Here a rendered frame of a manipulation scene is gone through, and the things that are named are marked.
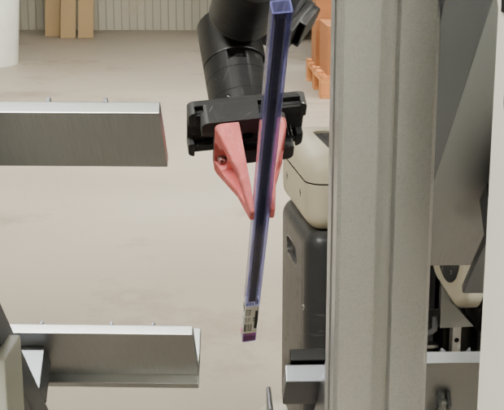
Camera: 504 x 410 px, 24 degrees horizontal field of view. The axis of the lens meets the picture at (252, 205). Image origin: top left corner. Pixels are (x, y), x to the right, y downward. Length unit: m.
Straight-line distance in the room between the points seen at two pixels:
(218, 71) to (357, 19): 0.57
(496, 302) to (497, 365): 0.02
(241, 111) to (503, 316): 0.64
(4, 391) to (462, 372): 0.38
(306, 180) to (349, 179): 1.36
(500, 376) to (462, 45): 0.17
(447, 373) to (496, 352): 0.58
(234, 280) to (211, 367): 0.72
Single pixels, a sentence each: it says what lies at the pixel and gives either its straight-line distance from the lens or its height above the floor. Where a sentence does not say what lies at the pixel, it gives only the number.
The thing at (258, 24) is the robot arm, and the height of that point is 1.09.
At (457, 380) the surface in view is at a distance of 0.99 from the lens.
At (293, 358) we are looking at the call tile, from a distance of 1.05.
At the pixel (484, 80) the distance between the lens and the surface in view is 0.60.
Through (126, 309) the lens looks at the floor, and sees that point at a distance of 3.55.
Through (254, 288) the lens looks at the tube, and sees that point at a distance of 1.10.
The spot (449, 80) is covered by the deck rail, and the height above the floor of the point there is 1.12.
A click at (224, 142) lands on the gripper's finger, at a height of 1.00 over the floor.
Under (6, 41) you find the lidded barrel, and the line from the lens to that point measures 8.59.
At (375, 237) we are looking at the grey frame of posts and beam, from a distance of 0.51.
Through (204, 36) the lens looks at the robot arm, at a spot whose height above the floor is 1.08.
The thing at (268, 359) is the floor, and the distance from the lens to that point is 3.17.
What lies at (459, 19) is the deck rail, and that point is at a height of 1.15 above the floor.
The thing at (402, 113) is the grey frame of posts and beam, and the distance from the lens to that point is 0.48.
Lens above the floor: 1.20
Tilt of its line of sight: 15 degrees down
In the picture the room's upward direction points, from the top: straight up
